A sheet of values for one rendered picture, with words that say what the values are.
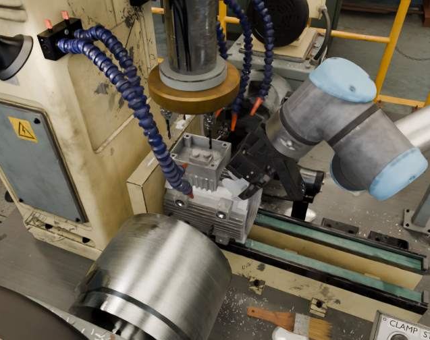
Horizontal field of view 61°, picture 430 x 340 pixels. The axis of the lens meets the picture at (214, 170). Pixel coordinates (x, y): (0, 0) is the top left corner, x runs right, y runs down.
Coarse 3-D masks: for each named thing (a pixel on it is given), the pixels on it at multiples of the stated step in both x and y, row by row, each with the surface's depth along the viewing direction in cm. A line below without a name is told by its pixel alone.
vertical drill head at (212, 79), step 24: (168, 0) 59; (192, 0) 58; (168, 24) 62; (192, 24) 60; (216, 24) 65; (168, 48) 66; (192, 48) 63; (216, 48) 67; (168, 72) 68; (192, 72) 66; (216, 72) 67; (168, 96) 66; (192, 96) 65; (216, 96) 66; (168, 120) 76
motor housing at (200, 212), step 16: (224, 176) 84; (176, 192) 86; (192, 192) 85; (208, 192) 84; (224, 192) 83; (256, 192) 96; (176, 208) 87; (192, 208) 85; (208, 208) 83; (256, 208) 96; (192, 224) 88; (208, 224) 86; (224, 224) 83; (240, 224) 81; (240, 240) 86
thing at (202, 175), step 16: (176, 144) 86; (192, 144) 90; (208, 144) 88; (224, 144) 86; (176, 160) 82; (192, 160) 85; (208, 160) 84; (224, 160) 84; (192, 176) 83; (208, 176) 81
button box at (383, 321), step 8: (376, 312) 65; (384, 312) 64; (376, 320) 64; (384, 320) 61; (392, 320) 61; (400, 320) 61; (408, 320) 63; (376, 328) 62; (384, 328) 61; (392, 328) 61; (400, 328) 60; (408, 328) 60; (416, 328) 60; (424, 328) 60; (376, 336) 61; (384, 336) 61; (408, 336) 60; (416, 336) 59; (424, 336) 59
